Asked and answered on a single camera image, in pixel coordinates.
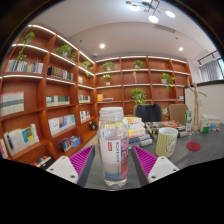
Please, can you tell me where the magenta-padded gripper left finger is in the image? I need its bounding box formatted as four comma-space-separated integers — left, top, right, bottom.
45, 144, 97, 188

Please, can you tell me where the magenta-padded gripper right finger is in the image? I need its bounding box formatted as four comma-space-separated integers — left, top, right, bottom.
131, 145, 181, 185

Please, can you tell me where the clear plastic water bottle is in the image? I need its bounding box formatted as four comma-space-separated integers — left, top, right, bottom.
96, 106, 131, 189

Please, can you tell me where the yellow striped white mug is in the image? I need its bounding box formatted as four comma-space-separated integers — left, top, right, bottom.
154, 126, 179, 159

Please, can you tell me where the flat round red coaster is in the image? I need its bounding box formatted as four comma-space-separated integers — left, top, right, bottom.
185, 141, 202, 153

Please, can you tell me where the book stack with orange disc cover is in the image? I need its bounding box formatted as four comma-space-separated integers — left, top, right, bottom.
145, 120, 186, 139

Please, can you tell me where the colourful stack of books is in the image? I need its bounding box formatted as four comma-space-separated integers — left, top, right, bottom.
122, 115, 154, 149

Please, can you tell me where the tall green white carton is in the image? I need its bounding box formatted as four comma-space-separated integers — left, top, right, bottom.
183, 110, 194, 132

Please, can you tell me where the brown chair back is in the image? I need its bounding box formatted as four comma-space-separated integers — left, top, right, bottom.
167, 103, 190, 126

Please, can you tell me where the dark blue office chair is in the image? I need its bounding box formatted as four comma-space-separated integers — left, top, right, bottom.
134, 102, 163, 123

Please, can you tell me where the small green white box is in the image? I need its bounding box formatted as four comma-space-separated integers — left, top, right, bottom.
198, 118, 211, 134

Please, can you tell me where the stack of white books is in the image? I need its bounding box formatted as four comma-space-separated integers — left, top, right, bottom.
200, 113, 222, 130

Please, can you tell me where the wooden artist mannequin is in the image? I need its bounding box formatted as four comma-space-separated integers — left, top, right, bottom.
186, 76, 209, 132

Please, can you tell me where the orange wooden shelf unit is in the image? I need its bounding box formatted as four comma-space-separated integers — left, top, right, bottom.
0, 23, 193, 168

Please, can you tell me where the grey curtain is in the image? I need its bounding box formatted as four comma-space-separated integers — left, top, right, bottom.
197, 58, 224, 83

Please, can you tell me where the window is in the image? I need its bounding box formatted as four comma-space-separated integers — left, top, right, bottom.
218, 57, 224, 80

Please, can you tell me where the ceiling air vent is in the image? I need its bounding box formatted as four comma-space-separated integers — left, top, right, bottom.
153, 23, 177, 34

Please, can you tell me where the branched ceiling lamp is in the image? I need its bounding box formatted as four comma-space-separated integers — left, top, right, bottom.
125, 0, 177, 24

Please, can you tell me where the black track light rail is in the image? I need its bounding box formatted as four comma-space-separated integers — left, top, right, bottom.
196, 49, 221, 66

